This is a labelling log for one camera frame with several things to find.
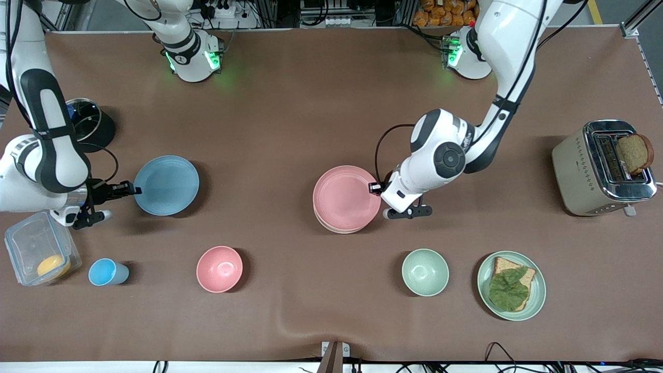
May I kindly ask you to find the white power strip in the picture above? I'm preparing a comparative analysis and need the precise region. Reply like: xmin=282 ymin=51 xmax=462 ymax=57
xmin=199 ymin=0 xmax=240 ymax=19

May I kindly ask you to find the green plate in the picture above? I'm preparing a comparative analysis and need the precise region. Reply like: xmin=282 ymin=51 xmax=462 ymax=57
xmin=477 ymin=251 xmax=547 ymax=322

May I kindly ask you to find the metal table edge bracket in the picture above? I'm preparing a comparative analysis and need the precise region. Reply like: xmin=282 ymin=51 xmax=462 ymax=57
xmin=321 ymin=341 xmax=351 ymax=373

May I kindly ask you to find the pink plate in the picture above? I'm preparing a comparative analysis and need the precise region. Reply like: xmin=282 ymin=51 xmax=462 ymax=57
xmin=313 ymin=165 xmax=382 ymax=232

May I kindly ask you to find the black looped floor cable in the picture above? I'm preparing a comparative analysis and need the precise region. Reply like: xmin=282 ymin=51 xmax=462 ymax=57
xmin=484 ymin=341 xmax=520 ymax=373

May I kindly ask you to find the blue plate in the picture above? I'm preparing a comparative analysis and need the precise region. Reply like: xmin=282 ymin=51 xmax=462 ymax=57
xmin=134 ymin=155 xmax=200 ymax=216

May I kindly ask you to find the black saucepan blue handle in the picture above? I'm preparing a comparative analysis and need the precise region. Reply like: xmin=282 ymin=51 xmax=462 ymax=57
xmin=66 ymin=97 xmax=116 ymax=153

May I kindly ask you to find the clear plastic container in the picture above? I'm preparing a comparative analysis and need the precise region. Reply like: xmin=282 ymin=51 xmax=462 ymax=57
xmin=4 ymin=210 xmax=82 ymax=286

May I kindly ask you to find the green lettuce leaf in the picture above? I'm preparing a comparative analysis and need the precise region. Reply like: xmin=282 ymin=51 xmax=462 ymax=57
xmin=488 ymin=266 xmax=530 ymax=312

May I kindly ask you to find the blue cup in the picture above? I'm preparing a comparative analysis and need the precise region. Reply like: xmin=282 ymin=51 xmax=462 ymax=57
xmin=88 ymin=258 xmax=130 ymax=286

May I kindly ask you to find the bag of orange snacks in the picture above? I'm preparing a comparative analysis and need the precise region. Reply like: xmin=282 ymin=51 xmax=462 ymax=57
xmin=413 ymin=0 xmax=480 ymax=27

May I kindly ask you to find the beige chrome toaster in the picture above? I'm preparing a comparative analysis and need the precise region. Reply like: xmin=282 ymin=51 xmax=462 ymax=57
xmin=551 ymin=120 xmax=658 ymax=217

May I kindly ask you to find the dark toast slice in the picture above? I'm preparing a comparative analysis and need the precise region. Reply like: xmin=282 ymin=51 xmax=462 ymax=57
xmin=616 ymin=133 xmax=655 ymax=175

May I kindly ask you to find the pink bowl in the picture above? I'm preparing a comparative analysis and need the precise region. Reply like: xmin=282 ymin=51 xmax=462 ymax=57
xmin=196 ymin=246 xmax=243 ymax=294

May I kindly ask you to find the beige plate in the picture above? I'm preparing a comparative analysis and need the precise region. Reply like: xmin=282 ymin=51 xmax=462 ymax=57
xmin=313 ymin=206 xmax=381 ymax=235

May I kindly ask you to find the glass lid blue knob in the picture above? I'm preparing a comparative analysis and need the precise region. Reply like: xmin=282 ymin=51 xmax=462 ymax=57
xmin=66 ymin=98 xmax=102 ymax=144

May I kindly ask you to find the brown table cloth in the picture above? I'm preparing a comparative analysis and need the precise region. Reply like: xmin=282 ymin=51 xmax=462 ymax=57
xmin=0 ymin=27 xmax=663 ymax=363

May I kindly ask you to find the brown bread slice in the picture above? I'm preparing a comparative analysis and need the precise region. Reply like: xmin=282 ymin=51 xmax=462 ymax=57
xmin=491 ymin=256 xmax=537 ymax=311

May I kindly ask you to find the yellow food piece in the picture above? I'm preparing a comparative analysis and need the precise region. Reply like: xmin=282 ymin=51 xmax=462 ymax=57
xmin=37 ymin=255 xmax=71 ymax=279

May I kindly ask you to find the green bowl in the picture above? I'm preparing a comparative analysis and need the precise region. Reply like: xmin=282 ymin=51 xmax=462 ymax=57
xmin=402 ymin=249 xmax=450 ymax=297

